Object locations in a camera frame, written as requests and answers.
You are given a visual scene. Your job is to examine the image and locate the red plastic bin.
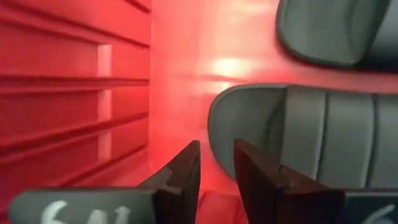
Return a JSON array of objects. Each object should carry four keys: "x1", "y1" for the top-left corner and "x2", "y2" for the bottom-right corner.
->
[{"x1": 0, "y1": 0, "x2": 398, "y2": 224}]

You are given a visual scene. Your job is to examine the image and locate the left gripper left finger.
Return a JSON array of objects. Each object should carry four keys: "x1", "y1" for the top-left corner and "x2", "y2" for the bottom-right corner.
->
[{"x1": 9, "y1": 140, "x2": 201, "y2": 224}]

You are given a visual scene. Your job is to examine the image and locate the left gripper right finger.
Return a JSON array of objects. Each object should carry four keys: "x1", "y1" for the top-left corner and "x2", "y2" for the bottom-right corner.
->
[{"x1": 233, "y1": 139, "x2": 398, "y2": 224}]

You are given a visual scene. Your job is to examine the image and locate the black rubber slide sandal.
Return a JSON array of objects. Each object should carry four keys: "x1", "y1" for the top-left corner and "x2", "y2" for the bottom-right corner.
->
[
  {"x1": 275, "y1": 0, "x2": 398, "y2": 70},
  {"x1": 207, "y1": 83, "x2": 398, "y2": 190}
]

